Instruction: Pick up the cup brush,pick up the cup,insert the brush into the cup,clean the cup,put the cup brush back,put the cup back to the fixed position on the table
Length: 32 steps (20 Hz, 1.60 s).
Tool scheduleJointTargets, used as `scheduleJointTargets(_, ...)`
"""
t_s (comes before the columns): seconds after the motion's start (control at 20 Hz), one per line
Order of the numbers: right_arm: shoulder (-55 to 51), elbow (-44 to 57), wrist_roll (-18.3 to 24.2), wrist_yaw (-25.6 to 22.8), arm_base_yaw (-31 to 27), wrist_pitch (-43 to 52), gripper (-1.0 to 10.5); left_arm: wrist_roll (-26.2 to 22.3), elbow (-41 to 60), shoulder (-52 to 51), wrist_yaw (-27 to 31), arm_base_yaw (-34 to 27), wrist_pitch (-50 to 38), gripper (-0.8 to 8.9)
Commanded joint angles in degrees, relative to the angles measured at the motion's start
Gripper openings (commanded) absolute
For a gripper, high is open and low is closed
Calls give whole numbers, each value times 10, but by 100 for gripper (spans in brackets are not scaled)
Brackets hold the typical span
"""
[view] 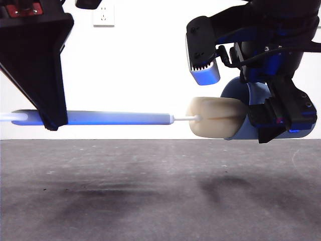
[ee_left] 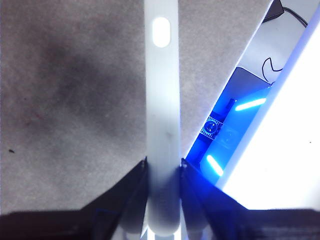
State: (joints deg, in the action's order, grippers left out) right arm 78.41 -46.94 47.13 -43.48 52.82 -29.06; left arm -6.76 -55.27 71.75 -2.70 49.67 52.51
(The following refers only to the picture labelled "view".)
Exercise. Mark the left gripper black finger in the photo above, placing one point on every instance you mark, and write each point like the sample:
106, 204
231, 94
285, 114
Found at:
37, 70

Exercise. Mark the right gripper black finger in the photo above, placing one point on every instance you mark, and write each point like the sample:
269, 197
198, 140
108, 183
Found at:
270, 120

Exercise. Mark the blue ribbed plastic cup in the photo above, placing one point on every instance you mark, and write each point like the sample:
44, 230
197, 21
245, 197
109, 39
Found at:
235, 88

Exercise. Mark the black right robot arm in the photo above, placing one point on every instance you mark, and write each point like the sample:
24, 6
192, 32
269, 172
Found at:
288, 15

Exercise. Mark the white wall socket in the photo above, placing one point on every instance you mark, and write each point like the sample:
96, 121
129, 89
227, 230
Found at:
104, 18

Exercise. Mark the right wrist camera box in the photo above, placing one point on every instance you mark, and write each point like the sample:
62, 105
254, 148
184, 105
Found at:
200, 42

